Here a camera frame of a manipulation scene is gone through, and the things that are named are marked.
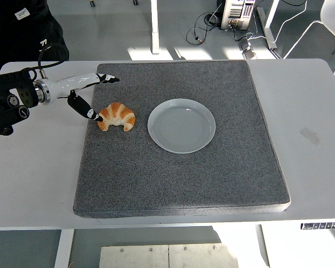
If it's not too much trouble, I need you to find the white and black hand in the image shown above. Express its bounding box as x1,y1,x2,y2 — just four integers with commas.
47,72,121,122

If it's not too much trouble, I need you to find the grey metal plate with screws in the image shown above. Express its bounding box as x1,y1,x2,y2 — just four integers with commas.
99,243,240,268

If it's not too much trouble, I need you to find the table height control panel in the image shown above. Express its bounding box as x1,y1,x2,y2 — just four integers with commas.
300,222,335,231

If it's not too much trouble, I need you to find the white desk leg with foot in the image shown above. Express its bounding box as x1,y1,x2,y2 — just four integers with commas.
255,0,280,51

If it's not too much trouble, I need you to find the grey foot pedal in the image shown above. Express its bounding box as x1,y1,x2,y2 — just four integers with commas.
238,39,258,59

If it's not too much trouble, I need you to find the black floor cable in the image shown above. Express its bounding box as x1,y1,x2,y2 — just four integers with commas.
185,3,224,46

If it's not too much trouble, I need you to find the white floor cable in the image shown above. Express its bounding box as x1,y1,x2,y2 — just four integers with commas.
245,0,308,42

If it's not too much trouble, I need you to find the round pale grey plate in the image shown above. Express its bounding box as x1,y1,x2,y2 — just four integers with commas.
147,98,217,155

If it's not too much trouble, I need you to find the golden brown croissant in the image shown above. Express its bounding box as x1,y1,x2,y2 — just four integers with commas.
97,102,136,132

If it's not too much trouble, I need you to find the white table leg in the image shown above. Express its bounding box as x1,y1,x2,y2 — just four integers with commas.
255,224,271,268
54,228,75,268

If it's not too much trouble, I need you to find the grey speckled square mat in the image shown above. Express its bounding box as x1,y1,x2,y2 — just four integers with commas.
73,60,291,219

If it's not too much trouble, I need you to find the silver computer tower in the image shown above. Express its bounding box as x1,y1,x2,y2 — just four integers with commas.
219,0,255,31

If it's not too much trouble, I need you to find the person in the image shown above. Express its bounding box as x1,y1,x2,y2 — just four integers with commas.
0,0,70,76

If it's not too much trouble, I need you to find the white chair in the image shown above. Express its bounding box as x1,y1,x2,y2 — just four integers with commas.
283,0,335,76

